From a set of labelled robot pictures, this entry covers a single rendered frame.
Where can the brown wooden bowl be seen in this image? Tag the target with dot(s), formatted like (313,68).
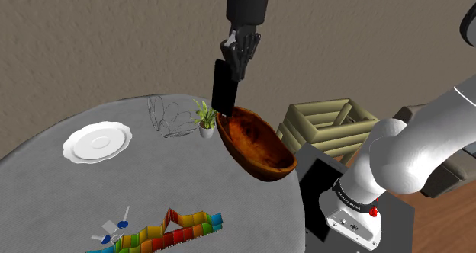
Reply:
(256,144)

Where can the rainbow folded paper strip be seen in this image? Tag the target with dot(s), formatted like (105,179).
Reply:
(178,231)

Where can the black phone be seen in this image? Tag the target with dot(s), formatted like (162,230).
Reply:
(224,90)

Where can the blue and white keys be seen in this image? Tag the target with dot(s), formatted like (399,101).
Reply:
(111,228)

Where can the white scalloped plate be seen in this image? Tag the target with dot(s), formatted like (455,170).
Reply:
(97,142)

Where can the olive wooden crate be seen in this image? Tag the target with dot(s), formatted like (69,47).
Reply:
(320,124)

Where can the round grey table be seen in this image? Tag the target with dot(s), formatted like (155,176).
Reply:
(178,178)

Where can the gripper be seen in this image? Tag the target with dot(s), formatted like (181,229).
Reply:
(247,9)

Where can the dark grey robot stand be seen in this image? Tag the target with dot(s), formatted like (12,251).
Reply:
(394,215)

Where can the small potted green plant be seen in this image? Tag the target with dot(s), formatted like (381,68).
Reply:
(206,124)

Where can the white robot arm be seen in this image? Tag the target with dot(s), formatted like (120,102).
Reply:
(416,148)

